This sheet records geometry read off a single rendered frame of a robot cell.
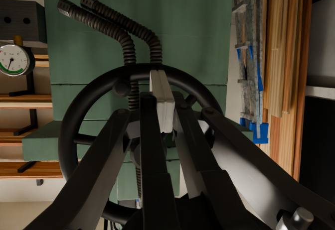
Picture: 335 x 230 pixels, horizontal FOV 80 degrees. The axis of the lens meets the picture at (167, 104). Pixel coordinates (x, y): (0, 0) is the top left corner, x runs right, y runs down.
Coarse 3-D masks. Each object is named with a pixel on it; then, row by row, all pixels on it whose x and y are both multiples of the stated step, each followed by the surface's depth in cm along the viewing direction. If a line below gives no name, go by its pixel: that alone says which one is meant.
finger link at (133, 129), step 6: (132, 114) 15; (138, 114) 15; (132, 120) 14; (138, 120) 14; (132, 126) 14; (138, 126) 14; (126, 132) 14; (132, 132) 14; (138, 132) 14; (126, 138) 14
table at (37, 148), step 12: (60, 120) 65; (36, 132) 53; (48, 132) 53; (252, 132) 57; (24, 144) 48; (36, 144) 49; (48, 144) 49; (168, 144) 45; (24, 156) 49; (36, 156) 49; (48, 156) 50; (168, 156) 44
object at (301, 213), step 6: (300, 210) 8; (306, 210) 8; (282, 216) 9; (288, 216) 9; (294, 216) 8; (300, 216) 8; (306, 216) 8; (312, 216) 8; (282, 222) 8; (288, 222) 8; (294, 222) 8; (300, 222) 8; (306, 222) 8; (276, 228) 9; (282, 228) 8; (288, 228) 8; (294, 228) 8; (300, 228) 8; (306, 228) 8
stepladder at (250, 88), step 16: (256, 0) 123; (240, 16) 137; (256, 16) 125; (240, 32) 138; (256, 32) 127; (240, 48) 140; (256, 48) 128; (240, 64) 144; (256, 64) 126; (240, 80) 141; (256, 80) 128; (256, 96) 130; (240, 112) 149; (256, 112) 132; (256, 128) 135
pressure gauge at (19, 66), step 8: (16, 40) 41; (0, 48) 39; (8, 48) 39; (16, 48) 39; (24, 48) 40; (0, 56) 39; (8, 56) 39; (16, 56) 40; (24, 56) 40; (32, 56) 42; (0, 64) 39; (8, 64) 40; (16, 64) 40; (24, 64) 40; (32, 64) 41; (8, 72) 40; (16, 72) 40; (24, 72) 40
